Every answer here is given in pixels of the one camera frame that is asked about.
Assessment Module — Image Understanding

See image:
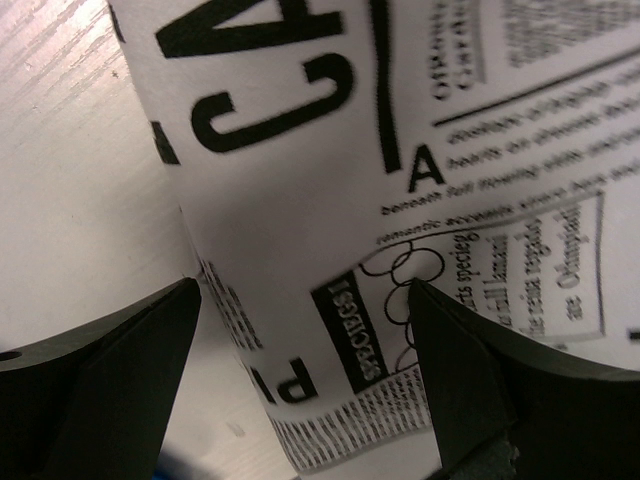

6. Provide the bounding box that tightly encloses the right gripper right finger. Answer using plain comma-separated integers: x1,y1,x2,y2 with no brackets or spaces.
408,280,639,479

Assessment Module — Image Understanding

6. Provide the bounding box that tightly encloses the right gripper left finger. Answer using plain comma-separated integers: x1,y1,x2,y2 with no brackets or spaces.
1,278,201,479

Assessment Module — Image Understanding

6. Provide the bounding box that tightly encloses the newspaper print cloth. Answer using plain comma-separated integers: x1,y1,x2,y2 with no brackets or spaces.
109,1,639,479

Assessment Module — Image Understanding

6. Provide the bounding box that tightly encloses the dark blue cloth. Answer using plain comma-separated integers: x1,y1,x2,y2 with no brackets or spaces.
151,450,201,480

